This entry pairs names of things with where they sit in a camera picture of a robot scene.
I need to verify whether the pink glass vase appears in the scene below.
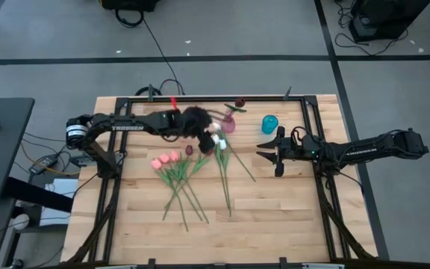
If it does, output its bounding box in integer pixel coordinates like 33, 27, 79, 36
220, 114, 237, 135

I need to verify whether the black power adapter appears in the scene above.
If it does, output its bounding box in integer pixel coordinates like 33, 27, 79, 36
28, 153, 59, 176

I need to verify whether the black box on floor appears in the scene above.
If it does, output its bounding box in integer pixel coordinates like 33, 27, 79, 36
100, 0, 161, 12

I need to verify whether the orange cable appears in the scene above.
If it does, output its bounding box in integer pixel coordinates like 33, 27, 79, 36
19, 141, 81, 176

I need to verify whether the black desk crossbar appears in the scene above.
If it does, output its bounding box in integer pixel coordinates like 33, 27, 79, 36
4, 176, 74, 214

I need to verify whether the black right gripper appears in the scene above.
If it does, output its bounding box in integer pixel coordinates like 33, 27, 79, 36
256, 126, 314, 179

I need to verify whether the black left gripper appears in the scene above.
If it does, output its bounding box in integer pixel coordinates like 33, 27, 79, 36
177, 105, 216, 154

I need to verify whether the white round object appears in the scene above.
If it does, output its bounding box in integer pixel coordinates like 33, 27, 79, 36
12, 213, 31, 230

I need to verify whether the black looped cable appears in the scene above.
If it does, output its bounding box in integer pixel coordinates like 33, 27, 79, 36
134, 78, 184, 97

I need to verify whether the black metal table frame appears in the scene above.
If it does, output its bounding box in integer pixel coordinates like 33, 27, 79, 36
63, 85, 378, 269

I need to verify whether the long black floor cable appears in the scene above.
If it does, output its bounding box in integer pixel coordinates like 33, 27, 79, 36
114, 7, 185, 95

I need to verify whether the dark red artificial tulip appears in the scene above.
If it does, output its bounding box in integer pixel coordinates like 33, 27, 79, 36
168, 144, 194, 211
223, 96, 248, 120
162, 148, 214, 221

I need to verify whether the white cardboard box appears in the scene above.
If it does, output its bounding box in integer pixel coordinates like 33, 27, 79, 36
39, 178, 80, 227

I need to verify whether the black cable tangle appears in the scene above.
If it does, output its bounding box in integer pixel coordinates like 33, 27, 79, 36
334, 0, 410, 57

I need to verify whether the black equipment case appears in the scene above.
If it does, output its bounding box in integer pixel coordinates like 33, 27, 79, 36
349, 0, 430, 43

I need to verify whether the teal glass vase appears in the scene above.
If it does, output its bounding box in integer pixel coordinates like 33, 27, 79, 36
261, 114, 279, 135

